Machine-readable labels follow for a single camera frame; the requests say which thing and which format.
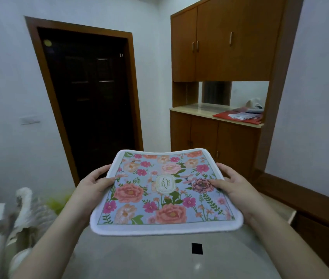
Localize person's right hand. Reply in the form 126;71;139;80
210;162;265;223

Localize person's left hand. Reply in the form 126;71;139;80
71;164;116;218

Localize red blue floral placemat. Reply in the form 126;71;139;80
90;148;244;236

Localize person's left forearm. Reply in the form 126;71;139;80
10;200;91;279

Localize yellow plastic bag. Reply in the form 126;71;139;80
47;194;73;215

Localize low brown wooden cabinet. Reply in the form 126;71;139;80
253;170;329;279

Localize white paper sheets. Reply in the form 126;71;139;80
228;111;263;121

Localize dark wooden door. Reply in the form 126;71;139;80
38;27;136;181

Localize white rounded object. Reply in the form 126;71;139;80
245;98;264;110

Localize cupboard niche mirror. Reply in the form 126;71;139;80
201;81;269;109

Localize tall brown wooden cupboard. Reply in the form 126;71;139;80
169;0;304;183

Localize white wall switch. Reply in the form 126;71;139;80
19;114;42;126

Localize brown wooden door frame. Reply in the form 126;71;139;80
24;16;144;187

